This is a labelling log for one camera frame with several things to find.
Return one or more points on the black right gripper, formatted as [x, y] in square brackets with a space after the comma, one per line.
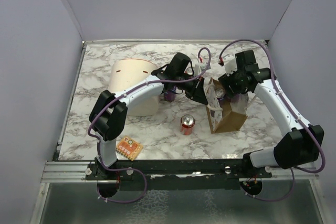
[227, 81]

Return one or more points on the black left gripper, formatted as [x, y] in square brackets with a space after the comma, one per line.
[197, 93]

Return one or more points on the purple soda can carried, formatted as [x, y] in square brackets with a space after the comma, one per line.
[220, 94]

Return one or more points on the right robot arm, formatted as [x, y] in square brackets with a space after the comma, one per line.
[301, 141]

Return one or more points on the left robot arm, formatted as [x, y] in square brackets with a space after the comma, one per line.
[108, 116]

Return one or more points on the white cylindrical bucket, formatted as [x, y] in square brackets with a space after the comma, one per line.
[126, 73]

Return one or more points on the orange snack packet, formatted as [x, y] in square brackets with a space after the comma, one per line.
[129, 148]

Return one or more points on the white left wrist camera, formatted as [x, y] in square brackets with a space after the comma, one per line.
[201, 67]

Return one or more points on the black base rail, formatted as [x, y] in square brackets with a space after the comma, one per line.
[175, 174]

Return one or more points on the aluminium frame rail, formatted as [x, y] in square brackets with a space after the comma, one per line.
[75, 172]

